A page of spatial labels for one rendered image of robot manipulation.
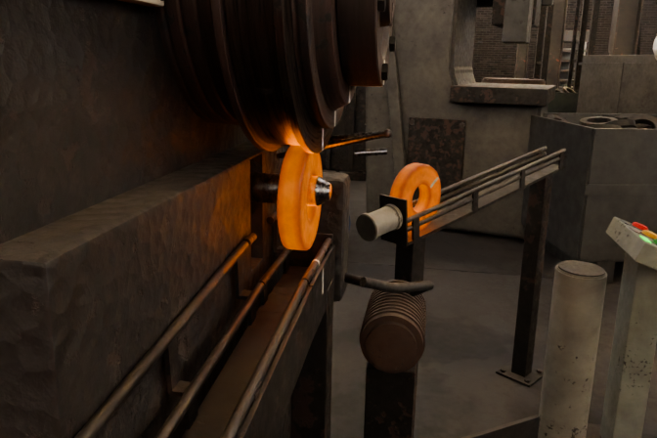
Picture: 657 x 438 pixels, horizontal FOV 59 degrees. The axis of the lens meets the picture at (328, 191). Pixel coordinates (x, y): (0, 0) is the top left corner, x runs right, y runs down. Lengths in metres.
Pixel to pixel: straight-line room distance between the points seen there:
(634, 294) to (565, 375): 0.26
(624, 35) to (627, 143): 6.82
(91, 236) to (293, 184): 0.36
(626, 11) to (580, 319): 8.36
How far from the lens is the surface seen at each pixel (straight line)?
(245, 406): 0.58
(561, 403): 1.67
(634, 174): 2.98
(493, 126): 3.44
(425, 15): 3.52
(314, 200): 0.83
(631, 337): 1.67
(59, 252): 0.45
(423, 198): 1.37
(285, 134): 0.73
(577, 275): 1.53
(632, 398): 1.75
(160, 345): 0.59
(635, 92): 4.90
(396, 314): 1.16
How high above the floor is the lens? 1.01
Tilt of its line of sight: 13 degrees down
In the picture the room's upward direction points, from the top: 1 degrees clockwise
